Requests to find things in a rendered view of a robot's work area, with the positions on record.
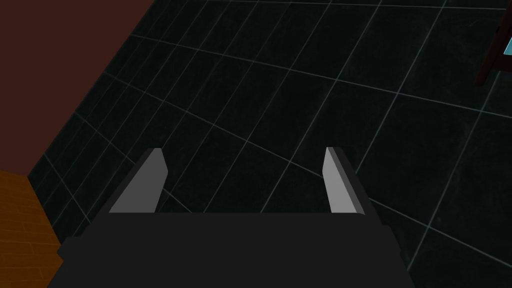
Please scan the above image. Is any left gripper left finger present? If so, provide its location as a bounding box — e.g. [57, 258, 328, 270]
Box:
[98, 147, 169, 214]

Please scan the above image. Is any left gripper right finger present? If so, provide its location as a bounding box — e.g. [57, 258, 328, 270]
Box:
[322, 146, 373, 216]

